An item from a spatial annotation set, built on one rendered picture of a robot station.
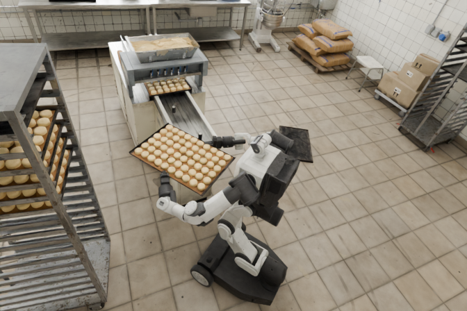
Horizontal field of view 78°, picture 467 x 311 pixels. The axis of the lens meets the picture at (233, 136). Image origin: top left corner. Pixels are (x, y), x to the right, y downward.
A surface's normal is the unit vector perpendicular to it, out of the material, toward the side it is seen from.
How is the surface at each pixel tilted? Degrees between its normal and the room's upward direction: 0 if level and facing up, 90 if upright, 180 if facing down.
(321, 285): 0
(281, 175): 1
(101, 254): 0
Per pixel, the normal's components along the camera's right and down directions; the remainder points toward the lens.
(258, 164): 0.10, -0.75
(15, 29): 0.38, 0.65
